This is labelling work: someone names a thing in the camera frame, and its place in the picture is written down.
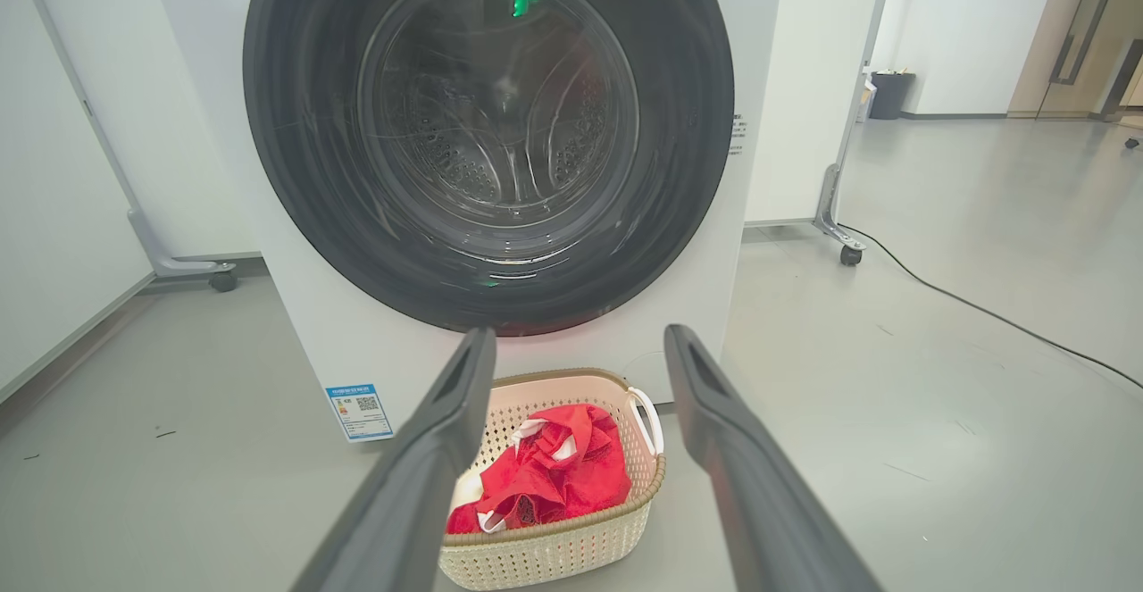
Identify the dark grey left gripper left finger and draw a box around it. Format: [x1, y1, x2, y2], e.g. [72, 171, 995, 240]
[290, 327, 497, 592]

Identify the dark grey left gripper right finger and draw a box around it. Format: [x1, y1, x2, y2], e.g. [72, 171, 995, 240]
[663, 324, 885, 592]

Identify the red garment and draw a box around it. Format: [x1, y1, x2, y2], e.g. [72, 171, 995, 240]
[446, 403, 633, 536]

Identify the round black glass washer door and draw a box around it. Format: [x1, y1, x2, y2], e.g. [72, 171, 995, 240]
[243, 0, 736, 338]

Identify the white front-load washing machine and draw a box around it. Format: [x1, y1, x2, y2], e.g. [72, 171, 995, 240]
[143, 0, 787, 444]

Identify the cream perforated laundry basket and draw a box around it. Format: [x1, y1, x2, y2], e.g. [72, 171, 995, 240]
[438, 369, 667, 591]

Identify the stainless steel washing machine drum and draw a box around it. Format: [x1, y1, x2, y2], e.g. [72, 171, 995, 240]
[371, 65, 617, 218]

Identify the blue energy label sticker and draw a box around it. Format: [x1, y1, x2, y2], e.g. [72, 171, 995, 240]
[325, 384, 395, 443]

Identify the white partition with grey leg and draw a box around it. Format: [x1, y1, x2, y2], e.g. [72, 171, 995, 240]
[9, 0, 262, 294]
[746, 0, 898, 267]

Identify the dark grey trash bin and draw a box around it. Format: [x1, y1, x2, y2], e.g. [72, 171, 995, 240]
[869, 71, 916, 121]

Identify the black floor cable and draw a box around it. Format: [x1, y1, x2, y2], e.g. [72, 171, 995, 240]
[839, 224, 1143, 389]

